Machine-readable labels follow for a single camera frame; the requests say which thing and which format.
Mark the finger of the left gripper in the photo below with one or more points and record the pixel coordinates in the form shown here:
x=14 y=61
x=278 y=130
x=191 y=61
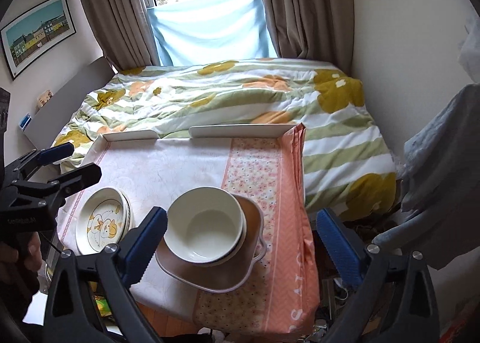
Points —
x=27 y=205
x=27 y=165

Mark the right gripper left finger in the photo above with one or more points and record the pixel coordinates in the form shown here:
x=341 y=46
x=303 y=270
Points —
x=71 y=313

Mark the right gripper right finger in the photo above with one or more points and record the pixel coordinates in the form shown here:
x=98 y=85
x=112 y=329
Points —
x=393 y=296

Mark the duck pattern plate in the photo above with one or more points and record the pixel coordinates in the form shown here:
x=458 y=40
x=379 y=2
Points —
x=100 y=222

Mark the plain white plate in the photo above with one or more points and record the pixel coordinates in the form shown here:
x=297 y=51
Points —
x=127 y=214

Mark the cream bowl with bear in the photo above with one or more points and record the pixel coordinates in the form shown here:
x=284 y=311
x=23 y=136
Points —
x=201 y=221

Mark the pink square bowl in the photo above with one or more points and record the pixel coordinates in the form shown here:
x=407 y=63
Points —
x=230 y=275

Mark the white small bowl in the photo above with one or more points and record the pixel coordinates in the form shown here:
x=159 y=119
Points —
x=237 y=247

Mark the yellow bear plate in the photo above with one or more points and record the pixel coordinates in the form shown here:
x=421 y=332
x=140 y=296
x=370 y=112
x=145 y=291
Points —
x=130 y=214

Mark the person's left hand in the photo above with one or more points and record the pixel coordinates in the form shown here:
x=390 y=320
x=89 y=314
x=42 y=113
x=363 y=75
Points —
x=29 y=255

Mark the blue white card box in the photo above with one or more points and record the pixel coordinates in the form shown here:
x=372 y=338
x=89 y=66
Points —
x=24 y=122

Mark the grey headboard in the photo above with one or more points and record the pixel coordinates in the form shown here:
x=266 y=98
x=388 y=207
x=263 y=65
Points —
x=47 y=123

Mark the red patterned rug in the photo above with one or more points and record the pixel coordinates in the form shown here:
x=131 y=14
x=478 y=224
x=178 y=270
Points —
x=464 y=331

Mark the small bear box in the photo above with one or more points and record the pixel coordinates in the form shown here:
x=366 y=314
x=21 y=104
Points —
x=44 y=98

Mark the framed houses picture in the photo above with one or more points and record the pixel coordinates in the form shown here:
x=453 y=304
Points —
x=29 y=36

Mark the floral green striped duvet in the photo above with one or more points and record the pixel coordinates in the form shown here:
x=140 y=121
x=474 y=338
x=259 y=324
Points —
x=347 y=163

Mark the grey hanging clothes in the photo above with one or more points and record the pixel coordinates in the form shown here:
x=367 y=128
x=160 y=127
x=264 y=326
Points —
x=440 y=185

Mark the pink floral tablecloth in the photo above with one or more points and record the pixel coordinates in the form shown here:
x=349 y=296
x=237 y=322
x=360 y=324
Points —
x=281 y=295

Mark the left brown curtain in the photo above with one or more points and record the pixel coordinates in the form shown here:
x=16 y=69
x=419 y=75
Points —
x=123 y=32

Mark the brown curtain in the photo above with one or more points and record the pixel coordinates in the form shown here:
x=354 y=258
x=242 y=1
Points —
x=123 y=32
x=321 y=30

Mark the white hanging garment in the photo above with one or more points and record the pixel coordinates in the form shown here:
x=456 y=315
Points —
x=469 y=50

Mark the light blue cloth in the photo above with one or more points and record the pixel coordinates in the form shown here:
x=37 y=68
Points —
x=209 y=31

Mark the right brown curtain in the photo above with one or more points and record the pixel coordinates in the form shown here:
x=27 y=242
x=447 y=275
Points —
x=321 y=30

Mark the white table rail left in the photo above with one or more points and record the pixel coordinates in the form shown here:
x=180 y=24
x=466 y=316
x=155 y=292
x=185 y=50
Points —
x=130 y=135

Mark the white table rail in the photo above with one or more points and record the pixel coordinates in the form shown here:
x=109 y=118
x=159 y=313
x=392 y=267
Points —
x=130 y=135
x=240 y=130

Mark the white table rail right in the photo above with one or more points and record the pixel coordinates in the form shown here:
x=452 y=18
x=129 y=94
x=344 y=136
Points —
x=240 y=130

